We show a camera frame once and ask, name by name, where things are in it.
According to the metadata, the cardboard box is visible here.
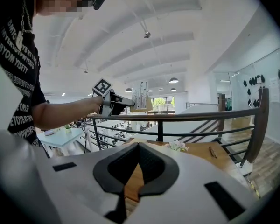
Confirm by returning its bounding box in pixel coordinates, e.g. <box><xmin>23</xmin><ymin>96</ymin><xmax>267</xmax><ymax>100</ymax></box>
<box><xmin>231</xmin><ymin>116</ymin><xmax>252</xmax><ymax>128</ymax></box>

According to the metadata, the thin metal balcony railing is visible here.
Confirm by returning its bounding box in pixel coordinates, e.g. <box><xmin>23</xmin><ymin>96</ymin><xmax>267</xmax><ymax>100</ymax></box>
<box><xmin>185</xmin><ymin>101</ymin><xmax>219</xmax><ymax>109</ymax></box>

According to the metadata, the white paper notice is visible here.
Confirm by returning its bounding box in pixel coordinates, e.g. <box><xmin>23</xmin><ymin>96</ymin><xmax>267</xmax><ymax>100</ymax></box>
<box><xmin>269</xmin><ymin>77</ymin><xmax>279</xmax><ymax>103</ymax></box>

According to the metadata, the person's left forearm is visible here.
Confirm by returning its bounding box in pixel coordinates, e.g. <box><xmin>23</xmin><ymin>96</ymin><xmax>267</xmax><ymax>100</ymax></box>
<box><xmin>32</xmin><ymin>96</ymin><xmax>104</xmax><ymax>131</ymax></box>

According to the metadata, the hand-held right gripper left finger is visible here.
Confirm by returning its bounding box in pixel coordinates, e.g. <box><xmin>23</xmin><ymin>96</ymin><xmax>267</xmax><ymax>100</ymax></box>
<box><xmin>37</xmin><ymin>142</ymin><xmax>139</xmax><ymax>224</ymax></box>

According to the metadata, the person's black printed shirt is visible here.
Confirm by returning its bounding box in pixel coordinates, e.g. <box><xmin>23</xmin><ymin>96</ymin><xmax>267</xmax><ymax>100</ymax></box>
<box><xmin>0</xmin><ymin>0</ymin><xmax>49</xmax><ymax>157</ymax></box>

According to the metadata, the pink artificial flower bouquet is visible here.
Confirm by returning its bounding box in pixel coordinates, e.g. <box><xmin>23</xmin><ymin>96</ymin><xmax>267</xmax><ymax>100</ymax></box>
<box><xmin>164</xmin><ymin>140</ymin><xmax>190</xmax><ymax>152</ymax></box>

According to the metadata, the silver chain necklace with tag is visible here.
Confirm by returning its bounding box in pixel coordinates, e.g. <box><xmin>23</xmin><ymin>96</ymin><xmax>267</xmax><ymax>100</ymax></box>
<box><xmin>14</xmin><ymin>0</ymin><xmax>34</xmax><ymax>53</ymax></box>

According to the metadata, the yellow black striped floor strip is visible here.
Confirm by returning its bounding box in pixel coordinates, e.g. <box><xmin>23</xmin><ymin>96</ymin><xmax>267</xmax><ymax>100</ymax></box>
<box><xmin>247</xmin><ymin>178</ymin><xmax>261</xmax><ymax>198</ymax></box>

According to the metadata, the dark metal stair railing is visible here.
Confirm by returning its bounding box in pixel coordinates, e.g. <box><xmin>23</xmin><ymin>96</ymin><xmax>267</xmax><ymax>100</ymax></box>
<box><xmin>78</xmin><ymin>107</ymin><xmax>270</xmax><ymax>170</ymax></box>

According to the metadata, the group of black pendant lamps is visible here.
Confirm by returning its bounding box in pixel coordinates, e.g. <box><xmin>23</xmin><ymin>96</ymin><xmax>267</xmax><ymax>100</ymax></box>
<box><xmin>125</xmin><ymin>77</ymin><xmax>179</xmax><ymax>93</ymax></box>

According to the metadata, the large glass window door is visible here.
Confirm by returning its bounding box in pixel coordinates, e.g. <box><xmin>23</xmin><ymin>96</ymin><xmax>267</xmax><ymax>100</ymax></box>
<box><xmin>153</xmin><ymin>96</ymin><xmax>176</xmax><ymax>114</ymax></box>

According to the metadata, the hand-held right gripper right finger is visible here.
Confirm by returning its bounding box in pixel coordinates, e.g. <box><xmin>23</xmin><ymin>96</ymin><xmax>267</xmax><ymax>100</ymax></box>
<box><xmin>127</xmin><ymin>142</ymin><xmax>258</xmax><ymax>224</ymax></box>

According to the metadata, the brown wooden table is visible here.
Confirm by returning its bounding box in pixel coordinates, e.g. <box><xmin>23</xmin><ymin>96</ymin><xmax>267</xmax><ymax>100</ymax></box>
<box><xmin>122</xmin><ymin>138</ymin><xmax>245</xmax><ymax>203</ymax></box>

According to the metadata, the slim dark wooden newel post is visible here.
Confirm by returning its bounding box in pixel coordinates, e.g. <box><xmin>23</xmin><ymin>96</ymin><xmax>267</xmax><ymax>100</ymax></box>
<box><xmin>217</xmin><ymin>93</ymin><xmax>227</xmax><ymax>132</ymax></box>

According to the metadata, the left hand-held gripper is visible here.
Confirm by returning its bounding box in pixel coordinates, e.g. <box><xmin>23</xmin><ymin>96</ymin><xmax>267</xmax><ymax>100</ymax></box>
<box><xmin>91</xmin><ymin>77</ymin><xmax>136</xmax><ymax>118</ymax></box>

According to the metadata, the pale blue side table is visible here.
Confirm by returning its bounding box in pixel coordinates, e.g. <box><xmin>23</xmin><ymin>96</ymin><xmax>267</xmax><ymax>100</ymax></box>
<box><xmin>36</xmin><ymin>126</ymin><xmax>85</xmax><ymax>158</ymax></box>

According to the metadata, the thick dark wooden newel post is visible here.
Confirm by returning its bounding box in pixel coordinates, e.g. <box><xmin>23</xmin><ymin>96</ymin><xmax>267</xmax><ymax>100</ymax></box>
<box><xmin>239</xmin><ymin>87</ymin><xmax>270</xmax><ymax>168</ymax></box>

